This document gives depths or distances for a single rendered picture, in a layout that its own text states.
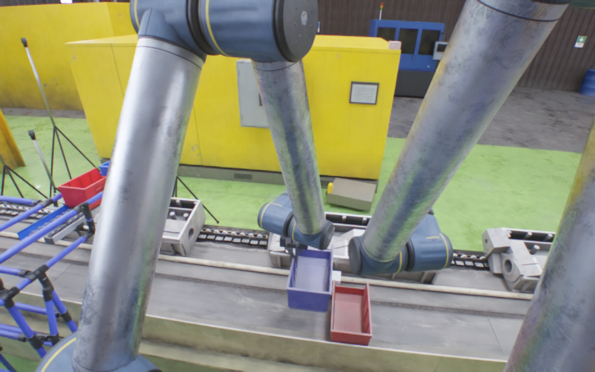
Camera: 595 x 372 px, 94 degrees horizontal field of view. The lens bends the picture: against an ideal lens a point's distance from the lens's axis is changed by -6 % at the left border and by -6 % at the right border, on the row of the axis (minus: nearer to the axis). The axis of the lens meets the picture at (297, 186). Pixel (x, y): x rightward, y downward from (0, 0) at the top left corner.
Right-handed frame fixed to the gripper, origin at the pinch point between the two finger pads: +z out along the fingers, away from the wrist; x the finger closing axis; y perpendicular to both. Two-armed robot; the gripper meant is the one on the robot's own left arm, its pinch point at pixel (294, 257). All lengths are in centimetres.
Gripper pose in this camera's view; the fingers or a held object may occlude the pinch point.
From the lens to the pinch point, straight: 147.2
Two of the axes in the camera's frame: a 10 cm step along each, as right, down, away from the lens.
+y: 1.3, -5.0, 8.6
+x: -9.9, -0.8, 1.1
